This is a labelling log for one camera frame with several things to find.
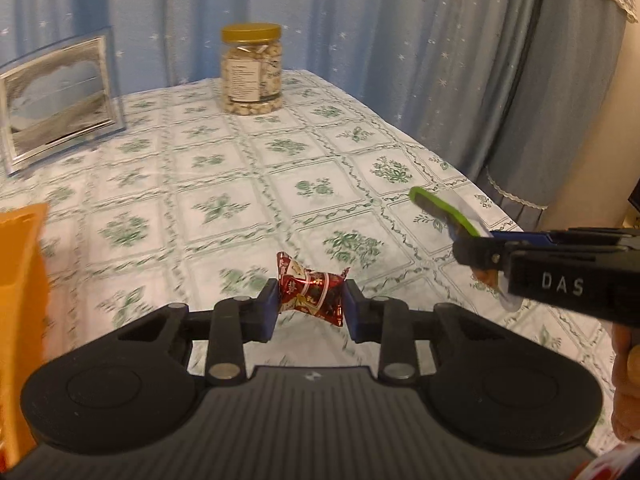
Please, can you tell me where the clear wrapped brown cookie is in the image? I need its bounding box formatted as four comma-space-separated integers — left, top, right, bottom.
472, 266, 526, 311

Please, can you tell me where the person's right hand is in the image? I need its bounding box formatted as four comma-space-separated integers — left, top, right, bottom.
611, 322, 640, 444

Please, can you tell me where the green floral tablecloth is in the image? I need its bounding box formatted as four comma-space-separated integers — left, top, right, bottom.
0, 70, 617, 461

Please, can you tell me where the orange plastic basket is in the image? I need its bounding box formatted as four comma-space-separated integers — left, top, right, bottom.
0, 203, 51, 467

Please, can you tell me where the blue star curtain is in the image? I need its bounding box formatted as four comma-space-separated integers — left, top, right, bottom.
0, 0, 547, 196

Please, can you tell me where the silver picture frame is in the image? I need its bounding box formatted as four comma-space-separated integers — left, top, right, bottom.
0, 27, 126, 177

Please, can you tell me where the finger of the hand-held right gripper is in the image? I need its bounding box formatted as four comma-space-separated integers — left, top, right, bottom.
489, 230, 552, 245
452, 235, 522, 274

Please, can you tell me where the yellow lid nut jar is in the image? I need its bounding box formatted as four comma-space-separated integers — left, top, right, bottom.
220, 22, 284, 117

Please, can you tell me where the red foil patterned candy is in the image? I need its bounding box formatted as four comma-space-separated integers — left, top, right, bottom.
276, 251, 351, 329

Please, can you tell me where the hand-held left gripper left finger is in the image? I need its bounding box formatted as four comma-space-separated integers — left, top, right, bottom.
107, 279, 279, 387

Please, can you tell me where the red patterned cloth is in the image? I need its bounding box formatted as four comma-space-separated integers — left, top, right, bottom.
570, 439, 640, 480

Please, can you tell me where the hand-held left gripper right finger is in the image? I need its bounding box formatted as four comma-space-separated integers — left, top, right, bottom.
342, 280, 516, 382

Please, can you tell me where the grey cloth with lace trim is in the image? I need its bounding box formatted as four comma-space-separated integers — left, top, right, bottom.
479, 0, 640, 222

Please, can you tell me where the green snack packet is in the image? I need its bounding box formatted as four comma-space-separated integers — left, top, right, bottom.
409, 186, 494, 240

